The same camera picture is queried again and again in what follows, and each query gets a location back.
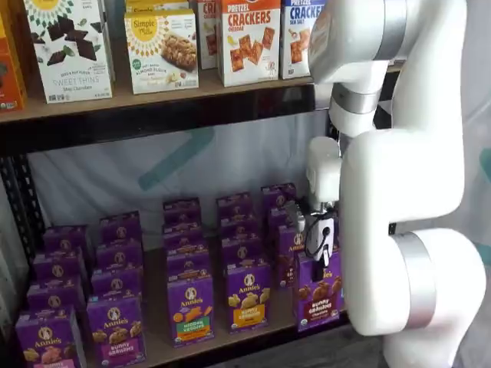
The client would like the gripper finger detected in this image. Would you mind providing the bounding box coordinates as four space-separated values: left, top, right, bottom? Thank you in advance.
313 247 331 283

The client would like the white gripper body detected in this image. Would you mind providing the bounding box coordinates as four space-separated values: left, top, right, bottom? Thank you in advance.
305 214 335 262

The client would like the purple chocolate Bunny Grahams box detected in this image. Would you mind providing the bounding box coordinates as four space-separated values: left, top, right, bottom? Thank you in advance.
296 248 345 333

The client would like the purple Annie's snack box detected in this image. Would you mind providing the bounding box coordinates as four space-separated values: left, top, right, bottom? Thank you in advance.
41 224 94 258
221 233 265 269
99 209 142 245
90 264 143 302
94 237 143 271
166 259 213 280
163 229 208 250
215 192 254 220
162 196 202 214
268 206 298 246
165 245 211 265
260 184 297 212
163 209 204 234
276 225 308 289
32 247 91 287
219 213 259 239
25 274 87 315

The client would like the purple box with orange label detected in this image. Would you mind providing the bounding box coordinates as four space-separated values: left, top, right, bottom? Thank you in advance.
226 261 272 335

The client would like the black lower shelf beam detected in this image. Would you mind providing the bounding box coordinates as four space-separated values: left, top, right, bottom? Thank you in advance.
168 313 352 368

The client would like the black shelf beam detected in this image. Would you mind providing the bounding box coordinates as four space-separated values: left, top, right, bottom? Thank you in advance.
168 313 352 368
0 71 400 156

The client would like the purple Hidden Veggies box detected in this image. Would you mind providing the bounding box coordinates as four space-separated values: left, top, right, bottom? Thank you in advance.
166 272 216 349

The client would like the blue sea salt crackers box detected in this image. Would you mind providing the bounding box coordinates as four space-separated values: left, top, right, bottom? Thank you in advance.
279 0 327 81

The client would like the cheddar pretzel crackers box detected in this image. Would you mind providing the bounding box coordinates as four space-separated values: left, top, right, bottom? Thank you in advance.
216 0 281 87

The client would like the purple box with magenta label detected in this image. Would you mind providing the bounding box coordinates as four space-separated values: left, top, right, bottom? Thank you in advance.
86 291 147 366

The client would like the narrow pretzel crackers box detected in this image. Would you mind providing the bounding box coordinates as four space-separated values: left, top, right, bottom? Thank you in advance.
196 0 222 71

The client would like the black upper shelf beam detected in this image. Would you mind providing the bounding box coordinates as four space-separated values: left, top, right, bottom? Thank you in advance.
0 71 400 156

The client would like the upper wooden shelf board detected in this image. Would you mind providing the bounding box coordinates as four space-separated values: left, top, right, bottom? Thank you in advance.
0 61 404 124

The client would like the Simple Mills bar box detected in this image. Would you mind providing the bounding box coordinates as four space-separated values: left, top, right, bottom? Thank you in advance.
123 8 199 95

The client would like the purple box with pink label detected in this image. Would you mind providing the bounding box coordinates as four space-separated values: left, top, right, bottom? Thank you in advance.
15 305 86 368

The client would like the yellow Simple Mills box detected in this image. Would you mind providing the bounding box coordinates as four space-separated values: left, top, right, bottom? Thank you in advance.
124 0 191 15

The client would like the white Sweet Thins box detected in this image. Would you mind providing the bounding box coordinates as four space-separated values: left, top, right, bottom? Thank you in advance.
22 0 114 104

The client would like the orange snack box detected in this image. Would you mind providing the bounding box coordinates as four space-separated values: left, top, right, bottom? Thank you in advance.
0 9 28 113

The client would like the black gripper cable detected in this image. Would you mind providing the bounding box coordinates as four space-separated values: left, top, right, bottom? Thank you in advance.
305 214 331 258

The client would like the black perforated shelf post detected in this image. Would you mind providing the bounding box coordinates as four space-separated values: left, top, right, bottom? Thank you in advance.
0 153 49 284

